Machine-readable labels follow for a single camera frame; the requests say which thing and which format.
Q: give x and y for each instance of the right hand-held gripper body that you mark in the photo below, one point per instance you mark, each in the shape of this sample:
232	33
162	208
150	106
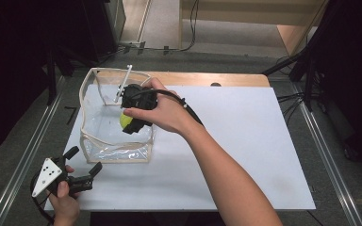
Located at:
138	99

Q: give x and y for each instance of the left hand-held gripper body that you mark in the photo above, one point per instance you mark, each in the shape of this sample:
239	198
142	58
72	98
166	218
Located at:
47	176

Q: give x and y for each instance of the yellow tennis ball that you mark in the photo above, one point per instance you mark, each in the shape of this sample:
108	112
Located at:
124	121

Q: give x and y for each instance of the clear plastic bag beige trim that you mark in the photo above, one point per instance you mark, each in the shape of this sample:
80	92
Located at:
106	132

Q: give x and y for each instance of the person's right hand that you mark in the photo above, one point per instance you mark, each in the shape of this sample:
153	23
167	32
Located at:
166	111

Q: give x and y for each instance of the person's left hand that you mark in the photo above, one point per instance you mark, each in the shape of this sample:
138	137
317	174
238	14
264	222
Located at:
65	205

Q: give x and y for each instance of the wooden table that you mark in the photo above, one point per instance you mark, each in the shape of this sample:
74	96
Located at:
201	79

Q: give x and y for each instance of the black stand leg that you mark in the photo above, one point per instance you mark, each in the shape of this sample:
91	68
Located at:
52	84

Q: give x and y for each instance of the dark round table grommet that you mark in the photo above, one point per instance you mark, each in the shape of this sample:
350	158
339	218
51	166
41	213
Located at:
215	84

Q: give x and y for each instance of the dark cabinet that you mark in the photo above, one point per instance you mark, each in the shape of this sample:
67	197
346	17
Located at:
103	28

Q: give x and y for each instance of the person's dark clothing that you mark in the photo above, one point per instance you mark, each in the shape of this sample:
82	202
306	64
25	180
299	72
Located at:
157	219

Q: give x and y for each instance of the dark curtain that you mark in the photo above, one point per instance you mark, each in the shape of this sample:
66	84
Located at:
352	78
12	62

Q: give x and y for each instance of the white board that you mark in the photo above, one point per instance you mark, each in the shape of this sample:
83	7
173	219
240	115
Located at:
257	141

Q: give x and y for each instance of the black tripod stand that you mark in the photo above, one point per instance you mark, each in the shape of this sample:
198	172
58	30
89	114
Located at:
279	65

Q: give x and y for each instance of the wooden shelf unit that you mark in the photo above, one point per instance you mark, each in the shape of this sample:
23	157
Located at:
292	36

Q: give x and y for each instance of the metal floor rail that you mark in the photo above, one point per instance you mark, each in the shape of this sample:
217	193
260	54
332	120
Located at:
27	157
319	141

